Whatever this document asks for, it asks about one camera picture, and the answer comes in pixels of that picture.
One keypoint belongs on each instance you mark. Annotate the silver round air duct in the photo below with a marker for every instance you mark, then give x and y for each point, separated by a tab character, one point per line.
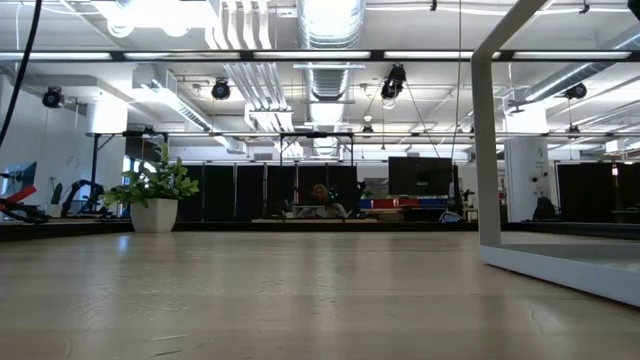
330	80

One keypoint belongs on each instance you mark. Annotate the person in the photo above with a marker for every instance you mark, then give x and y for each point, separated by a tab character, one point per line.
320	202

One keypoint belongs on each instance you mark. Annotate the red and blue boxes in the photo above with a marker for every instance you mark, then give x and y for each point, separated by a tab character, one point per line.
400	203

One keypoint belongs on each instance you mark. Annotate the black ceiling spotlight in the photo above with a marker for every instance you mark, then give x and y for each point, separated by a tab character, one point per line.
393	82
220	89
575	91
52	96

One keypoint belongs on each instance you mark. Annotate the black aluminium table frame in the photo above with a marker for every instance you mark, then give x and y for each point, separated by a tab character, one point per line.
75	230

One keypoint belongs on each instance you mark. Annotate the red machine part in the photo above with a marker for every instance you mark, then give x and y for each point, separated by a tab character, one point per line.
12	194

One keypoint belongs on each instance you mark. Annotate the black tv monitor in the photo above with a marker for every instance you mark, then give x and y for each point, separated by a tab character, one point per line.
420	175

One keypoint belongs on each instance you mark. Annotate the black partition panel row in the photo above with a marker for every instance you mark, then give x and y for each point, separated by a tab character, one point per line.
595	192
250	187

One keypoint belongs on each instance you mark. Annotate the white round pillar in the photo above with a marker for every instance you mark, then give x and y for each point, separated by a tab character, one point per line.
527	180

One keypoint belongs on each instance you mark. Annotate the black bag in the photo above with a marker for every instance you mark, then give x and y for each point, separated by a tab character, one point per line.
545	209

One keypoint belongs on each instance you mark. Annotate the black overhead crossbar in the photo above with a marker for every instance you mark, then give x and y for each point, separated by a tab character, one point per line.
200	55

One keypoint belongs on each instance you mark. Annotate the white metal frame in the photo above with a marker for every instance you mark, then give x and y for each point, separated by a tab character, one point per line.
485	150

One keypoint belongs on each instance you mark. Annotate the green plant in white pot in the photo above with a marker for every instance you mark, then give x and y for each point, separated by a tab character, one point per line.
155	182

